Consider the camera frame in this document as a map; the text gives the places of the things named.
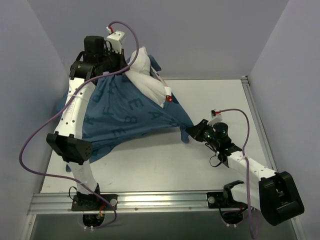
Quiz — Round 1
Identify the blue letter-print pillowcase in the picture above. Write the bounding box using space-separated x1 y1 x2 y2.
53 53 195 173

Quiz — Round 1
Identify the white pillow with print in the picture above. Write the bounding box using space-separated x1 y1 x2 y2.
125 46 173 108

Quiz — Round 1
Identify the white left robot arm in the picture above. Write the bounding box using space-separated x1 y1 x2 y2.
46 31 127 210

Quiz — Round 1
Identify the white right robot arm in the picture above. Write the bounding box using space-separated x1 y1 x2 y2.
186 119 305 226

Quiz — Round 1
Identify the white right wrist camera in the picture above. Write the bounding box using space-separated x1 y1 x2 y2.
208 109 223 126

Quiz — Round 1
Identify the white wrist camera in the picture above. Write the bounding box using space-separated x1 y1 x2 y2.
208 109 223 126
106 30 126 54

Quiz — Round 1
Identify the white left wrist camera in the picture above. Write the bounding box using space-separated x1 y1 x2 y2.
106 30 126 54

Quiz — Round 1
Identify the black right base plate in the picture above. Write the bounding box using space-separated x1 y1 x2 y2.
206 191 248 209

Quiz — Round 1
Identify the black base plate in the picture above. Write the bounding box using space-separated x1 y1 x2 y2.
206 191 248 209
71 192 118 212

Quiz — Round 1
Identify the aluminium front rail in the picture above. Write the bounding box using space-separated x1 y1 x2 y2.
28 184 248 215

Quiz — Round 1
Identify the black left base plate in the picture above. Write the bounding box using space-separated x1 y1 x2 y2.
71 192 118 212

